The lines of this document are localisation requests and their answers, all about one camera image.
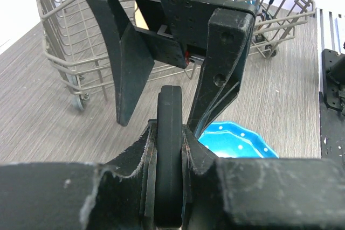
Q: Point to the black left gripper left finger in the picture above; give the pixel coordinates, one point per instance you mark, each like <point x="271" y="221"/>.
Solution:
<point x="127" y="187"/>

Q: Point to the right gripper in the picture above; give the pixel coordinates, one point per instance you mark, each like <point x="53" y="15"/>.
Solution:
<point x="216" y="33"/>

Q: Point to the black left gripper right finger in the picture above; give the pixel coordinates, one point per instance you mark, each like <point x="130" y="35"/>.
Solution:
<point x="203" y="205"/>

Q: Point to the black phone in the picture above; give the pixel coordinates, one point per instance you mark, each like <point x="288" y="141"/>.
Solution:
<point x="169" y="183"/>

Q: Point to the blue polka dot plate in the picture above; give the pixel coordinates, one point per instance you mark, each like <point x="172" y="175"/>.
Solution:
<point x="228" y="139"/>

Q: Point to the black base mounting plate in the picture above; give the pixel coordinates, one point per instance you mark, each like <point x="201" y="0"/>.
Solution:
<point x="332" y="106"/>

